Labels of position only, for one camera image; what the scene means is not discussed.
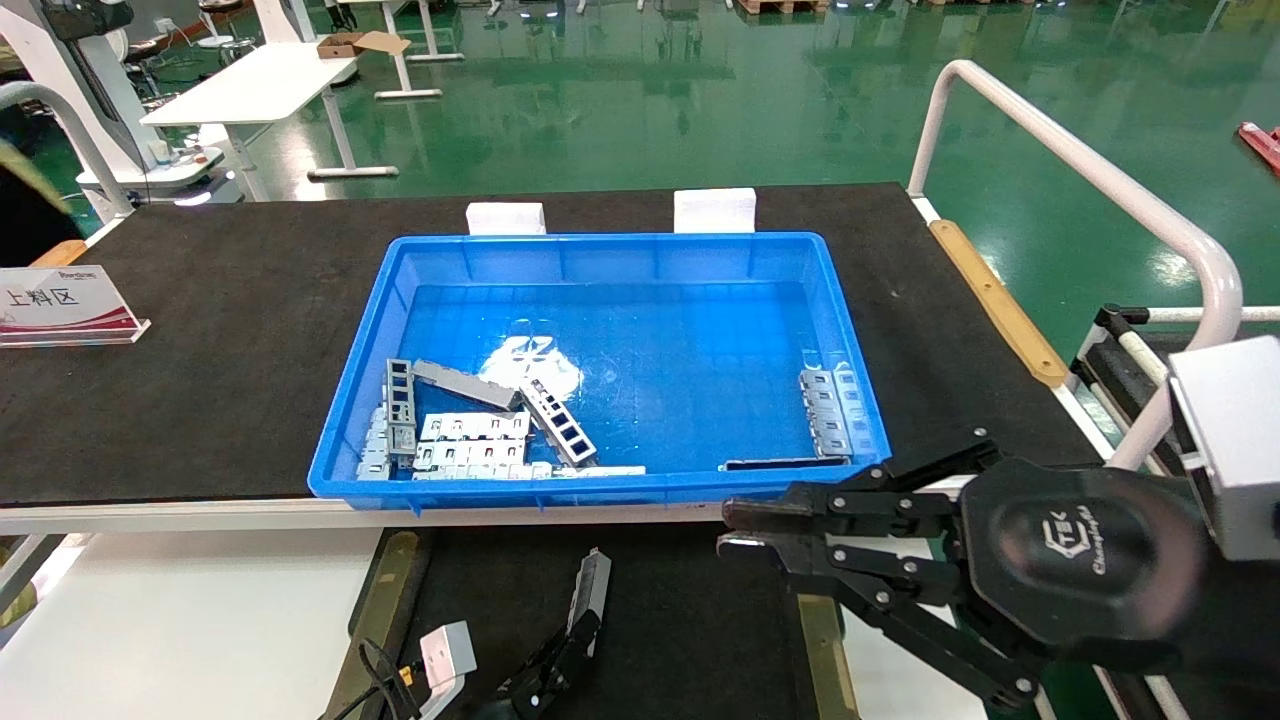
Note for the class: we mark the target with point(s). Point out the blue plastic bin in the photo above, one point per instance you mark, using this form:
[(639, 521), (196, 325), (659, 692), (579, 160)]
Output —
[(680, 350)]

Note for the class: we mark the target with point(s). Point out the white desk frame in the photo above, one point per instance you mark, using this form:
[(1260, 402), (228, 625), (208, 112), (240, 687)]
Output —
[(408, 94)]

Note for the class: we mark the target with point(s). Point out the silver slotted metal part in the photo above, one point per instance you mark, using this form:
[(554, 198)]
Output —
[(590, 585)]

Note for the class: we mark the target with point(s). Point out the red white table sign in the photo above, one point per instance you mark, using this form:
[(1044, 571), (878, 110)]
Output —
[(60, 305)]

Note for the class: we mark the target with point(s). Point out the wooden pallet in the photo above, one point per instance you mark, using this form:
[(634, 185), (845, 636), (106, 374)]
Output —
[(780, 6)]

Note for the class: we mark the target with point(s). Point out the white slotted plate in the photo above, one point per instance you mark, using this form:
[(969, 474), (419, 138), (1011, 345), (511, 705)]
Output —
[(470, 427), (470, 453)]

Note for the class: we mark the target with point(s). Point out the narrow grey ladder bracket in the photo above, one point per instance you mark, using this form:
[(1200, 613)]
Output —
[(400, 400)]

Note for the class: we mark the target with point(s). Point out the red floor object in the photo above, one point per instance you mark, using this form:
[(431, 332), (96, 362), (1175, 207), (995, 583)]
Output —
[(1262, 145)]

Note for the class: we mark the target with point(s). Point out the black container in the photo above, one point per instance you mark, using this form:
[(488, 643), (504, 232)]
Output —
[(680, 620)]

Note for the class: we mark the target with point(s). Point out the white tube railing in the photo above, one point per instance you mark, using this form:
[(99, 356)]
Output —
[(1100, 172)]

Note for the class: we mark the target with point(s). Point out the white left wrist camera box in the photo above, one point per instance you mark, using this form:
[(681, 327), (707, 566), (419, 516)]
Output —
[(447, 660)]

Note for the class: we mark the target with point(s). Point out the grey flat bar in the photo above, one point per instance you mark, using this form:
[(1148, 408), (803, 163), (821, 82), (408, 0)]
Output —
[(465, 385)]

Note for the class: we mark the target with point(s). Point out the stacked small grey brackets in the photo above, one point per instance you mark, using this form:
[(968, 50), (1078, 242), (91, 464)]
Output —
[(375, 450)]

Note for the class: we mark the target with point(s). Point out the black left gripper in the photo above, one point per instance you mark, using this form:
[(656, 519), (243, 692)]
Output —
[(525, 710)]

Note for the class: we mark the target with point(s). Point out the wooden edge strip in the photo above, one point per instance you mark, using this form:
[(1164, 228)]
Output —
[(65, 253), (1000, 305)]

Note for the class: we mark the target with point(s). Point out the small open cardboard box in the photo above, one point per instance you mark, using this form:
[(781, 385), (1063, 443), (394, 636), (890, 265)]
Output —
[(345, 45)]

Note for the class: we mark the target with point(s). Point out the white stool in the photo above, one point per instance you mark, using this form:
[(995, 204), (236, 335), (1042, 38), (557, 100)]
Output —
[(215, 40)]

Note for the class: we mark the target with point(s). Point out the white foam block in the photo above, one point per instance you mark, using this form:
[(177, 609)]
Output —
[(505, 218), (715, 210)]

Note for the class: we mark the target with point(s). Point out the long white strip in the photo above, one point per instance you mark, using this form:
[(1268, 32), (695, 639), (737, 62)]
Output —
[(600, 471)]

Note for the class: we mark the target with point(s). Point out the grey square hole bracket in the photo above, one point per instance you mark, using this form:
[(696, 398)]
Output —
[(560, 425)]

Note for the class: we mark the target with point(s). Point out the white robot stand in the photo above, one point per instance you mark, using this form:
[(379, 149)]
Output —
[(85, 100)]

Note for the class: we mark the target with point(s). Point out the white panel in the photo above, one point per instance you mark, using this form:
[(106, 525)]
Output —
[(180, 620)]

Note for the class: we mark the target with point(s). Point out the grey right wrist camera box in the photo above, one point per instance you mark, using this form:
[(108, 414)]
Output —
[(1235, 450)]

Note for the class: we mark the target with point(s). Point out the grey tube railing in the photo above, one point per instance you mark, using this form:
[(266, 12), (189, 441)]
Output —
[(100, 165)]

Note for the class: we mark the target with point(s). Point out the white desk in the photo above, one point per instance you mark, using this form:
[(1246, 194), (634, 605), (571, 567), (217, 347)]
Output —
[(250, 85)]

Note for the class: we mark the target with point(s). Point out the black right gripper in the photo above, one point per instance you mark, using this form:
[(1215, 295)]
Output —
[(1080, 560)]

